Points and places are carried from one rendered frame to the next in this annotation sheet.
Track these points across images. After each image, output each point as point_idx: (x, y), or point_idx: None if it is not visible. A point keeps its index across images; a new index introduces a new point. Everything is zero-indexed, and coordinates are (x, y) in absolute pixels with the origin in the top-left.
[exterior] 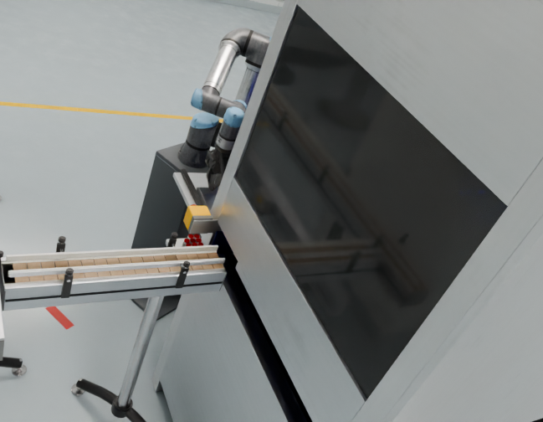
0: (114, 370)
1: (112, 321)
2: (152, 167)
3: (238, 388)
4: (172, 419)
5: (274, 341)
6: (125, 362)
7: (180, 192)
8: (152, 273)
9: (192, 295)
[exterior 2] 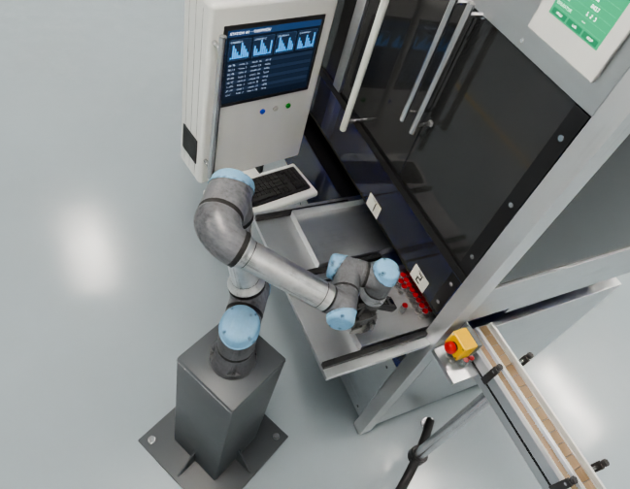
0: (358, 473)
1: (298, 485)
2: (231, 421)
3: (518, 333)
4: (412, 409)
5: (569, 290)
6: (346, 463)
7: (271, 382)
8: (531, 390)
9: (426, 369)
